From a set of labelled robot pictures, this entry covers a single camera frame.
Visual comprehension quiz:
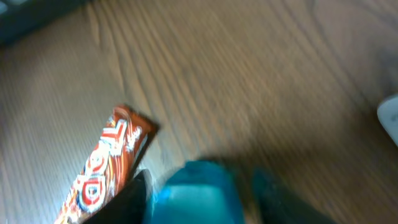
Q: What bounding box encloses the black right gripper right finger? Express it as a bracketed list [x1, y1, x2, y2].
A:
[252, 170, 335, 224]

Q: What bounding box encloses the teal mouthwash bottle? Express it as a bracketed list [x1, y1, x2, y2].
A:
[143, 161, 245, 224]

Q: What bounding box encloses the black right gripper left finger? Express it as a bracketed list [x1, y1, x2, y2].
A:
[83, 169, 152, 224]

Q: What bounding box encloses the red chocolate bar wrapper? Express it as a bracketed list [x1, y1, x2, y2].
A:
[54, 104, 159, 223]

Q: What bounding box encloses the grey plastic mesh basket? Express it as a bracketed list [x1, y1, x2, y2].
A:
[1, 0, 88, 45]

